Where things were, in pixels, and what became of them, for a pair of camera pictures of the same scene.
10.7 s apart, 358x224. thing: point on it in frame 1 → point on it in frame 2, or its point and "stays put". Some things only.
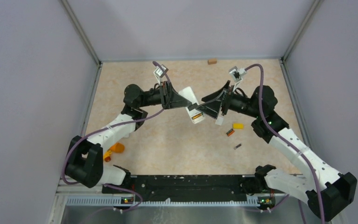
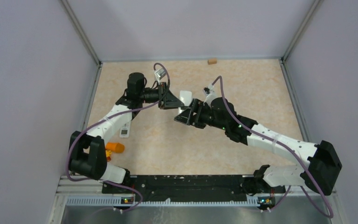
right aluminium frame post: x=303 y=28 stays put
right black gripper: x=213 y=103 → x=187 y=116
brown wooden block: x=212 y=61 stays put
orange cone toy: x=118 y=147 stays put
